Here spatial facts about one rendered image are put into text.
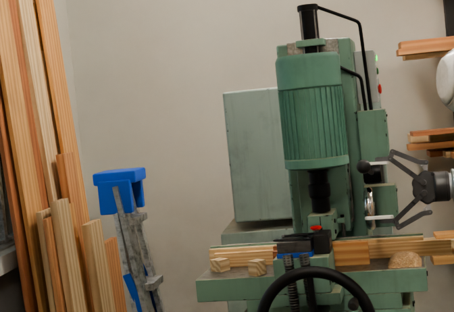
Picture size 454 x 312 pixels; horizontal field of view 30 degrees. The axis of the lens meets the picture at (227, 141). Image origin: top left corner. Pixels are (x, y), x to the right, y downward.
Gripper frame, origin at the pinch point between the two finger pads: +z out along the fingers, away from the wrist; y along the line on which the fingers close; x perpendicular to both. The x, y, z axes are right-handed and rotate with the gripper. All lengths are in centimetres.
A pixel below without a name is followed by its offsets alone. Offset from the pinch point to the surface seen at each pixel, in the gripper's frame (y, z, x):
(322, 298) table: -25.3, 12.5, 7.8
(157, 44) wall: 83, 123, -229
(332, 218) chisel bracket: -6.9, 10.8, -11.7
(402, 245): -15.6, -7.0, -16.5
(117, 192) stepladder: 4, 92, -68
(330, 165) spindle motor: 7.4, 9.6, -7.8
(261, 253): -15.8, 31.6, -16.3
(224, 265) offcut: -17.9, 41.2, -10.9
